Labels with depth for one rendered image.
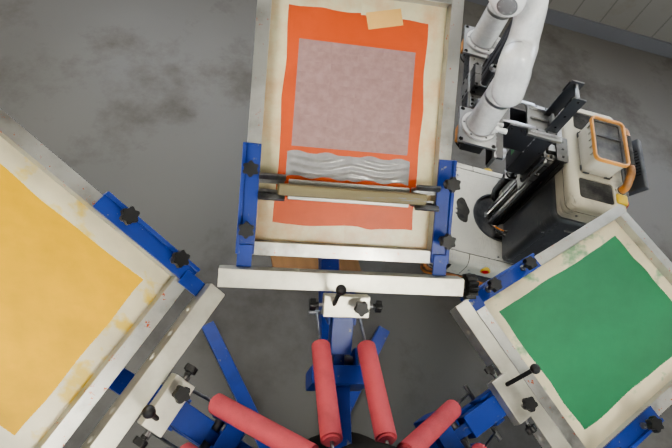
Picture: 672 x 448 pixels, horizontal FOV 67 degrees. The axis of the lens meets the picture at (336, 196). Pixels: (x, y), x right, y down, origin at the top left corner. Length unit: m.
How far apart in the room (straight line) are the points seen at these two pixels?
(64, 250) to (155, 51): 2.27
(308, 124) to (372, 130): 0.19
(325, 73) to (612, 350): 1.28
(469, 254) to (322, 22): 1.51
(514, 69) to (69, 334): 1.31
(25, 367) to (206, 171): 1.77
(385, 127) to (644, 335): 1.14
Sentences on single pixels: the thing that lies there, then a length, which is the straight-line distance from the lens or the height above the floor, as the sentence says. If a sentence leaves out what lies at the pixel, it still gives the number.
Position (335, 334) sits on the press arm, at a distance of 1.42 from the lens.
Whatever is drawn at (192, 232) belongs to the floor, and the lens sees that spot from 2.70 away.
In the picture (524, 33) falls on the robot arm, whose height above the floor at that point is 1.57.
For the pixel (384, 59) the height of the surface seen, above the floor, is 1.42.
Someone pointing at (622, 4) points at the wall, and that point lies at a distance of 4.58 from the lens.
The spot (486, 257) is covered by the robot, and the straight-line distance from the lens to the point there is 2.64.
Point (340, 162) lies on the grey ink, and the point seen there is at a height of 1.26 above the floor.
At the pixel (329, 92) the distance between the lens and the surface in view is 1.46.
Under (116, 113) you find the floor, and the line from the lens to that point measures 3.16.
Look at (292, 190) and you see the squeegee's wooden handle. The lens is 1.32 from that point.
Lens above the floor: 2.44
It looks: 58 degrees down
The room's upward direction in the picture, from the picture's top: 20 degrees clockwise
